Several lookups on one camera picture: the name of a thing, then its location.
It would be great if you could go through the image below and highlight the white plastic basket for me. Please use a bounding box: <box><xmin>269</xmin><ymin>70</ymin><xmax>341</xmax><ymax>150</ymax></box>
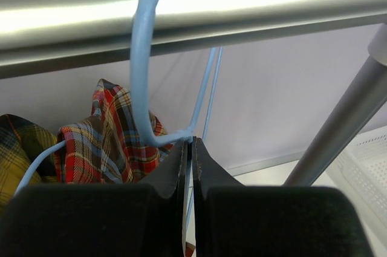
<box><xmin>326</xmin><ymin>126</ymin><xmax>386</xmax><ymax>246</ymax></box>

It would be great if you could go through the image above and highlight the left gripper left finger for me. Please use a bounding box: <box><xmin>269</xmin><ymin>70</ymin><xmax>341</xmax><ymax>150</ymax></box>
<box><xmin>1</xmin><ymin>142</ymin><xmax>188</xmax><ymax>256</ymax></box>

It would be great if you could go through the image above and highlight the blue hanger of red shirt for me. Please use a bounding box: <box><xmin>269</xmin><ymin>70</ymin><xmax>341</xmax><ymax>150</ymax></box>
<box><xmin>15</xmin><ymin>141</ymin><xmax>66</xmax><ymax>196</ymax></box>

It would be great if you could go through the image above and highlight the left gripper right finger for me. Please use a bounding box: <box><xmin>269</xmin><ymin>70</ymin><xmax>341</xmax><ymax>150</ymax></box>
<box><xmin>192</xmin><ymin>138</ymin><xmax>373</xmax><ymax>256</ymax></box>

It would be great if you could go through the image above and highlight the yellow plaid shirt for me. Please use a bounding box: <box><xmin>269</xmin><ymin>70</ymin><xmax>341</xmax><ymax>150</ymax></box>
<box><xmin>1</xmin><ymin>114</ymin><xmax>57</xmax><ymax>214</ymax></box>

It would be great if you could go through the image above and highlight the white and metal clothes rack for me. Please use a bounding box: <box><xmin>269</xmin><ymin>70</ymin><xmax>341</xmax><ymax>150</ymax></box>
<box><xmin>1</xmin><ymin>0</ymin><xmax>386</xmax><ymax>174</ymax></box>

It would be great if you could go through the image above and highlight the red plaid shirt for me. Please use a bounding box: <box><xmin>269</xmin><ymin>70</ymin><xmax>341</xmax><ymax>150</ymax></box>
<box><xmin>54</xmin><ymin>79</ymin><xmax>176</xmax><ymax>184</ymax></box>

